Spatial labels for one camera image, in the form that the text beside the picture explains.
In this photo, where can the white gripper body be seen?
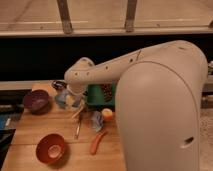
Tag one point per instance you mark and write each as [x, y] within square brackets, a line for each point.
[70, 92]

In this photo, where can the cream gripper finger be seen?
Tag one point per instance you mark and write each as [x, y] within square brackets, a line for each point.
[78, 112]

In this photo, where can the green plastic tray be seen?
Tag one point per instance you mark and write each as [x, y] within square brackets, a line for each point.
[95, 97]

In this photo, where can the blue grey cloth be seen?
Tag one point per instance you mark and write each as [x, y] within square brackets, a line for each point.
[97, 121]

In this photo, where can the orange carrot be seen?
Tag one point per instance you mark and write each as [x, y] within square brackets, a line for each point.
[95, 142]

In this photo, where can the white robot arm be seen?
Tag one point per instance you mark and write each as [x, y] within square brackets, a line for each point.
[157, 103]

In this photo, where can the dark grape bunch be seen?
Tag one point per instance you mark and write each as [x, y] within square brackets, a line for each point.
[107, 91]

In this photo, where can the blue sponge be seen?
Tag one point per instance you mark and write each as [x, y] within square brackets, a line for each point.
[73, 101]

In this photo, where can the red yellow apple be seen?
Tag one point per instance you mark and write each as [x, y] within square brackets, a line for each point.
[107, 114]

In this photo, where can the red bowl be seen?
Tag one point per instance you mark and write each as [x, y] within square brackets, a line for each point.
[50, 149]

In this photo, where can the metal fork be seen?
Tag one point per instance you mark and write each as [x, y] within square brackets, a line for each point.
[78, 127]

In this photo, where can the purple bowl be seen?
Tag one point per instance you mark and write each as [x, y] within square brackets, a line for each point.
[36, 100]

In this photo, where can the small blue cup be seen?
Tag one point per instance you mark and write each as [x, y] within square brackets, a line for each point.
[60, 99]

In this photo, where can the wooden cutting board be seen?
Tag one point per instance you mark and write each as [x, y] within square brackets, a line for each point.
[31, 129]

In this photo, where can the black ladle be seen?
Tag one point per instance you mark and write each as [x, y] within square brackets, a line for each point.
[59, 85]

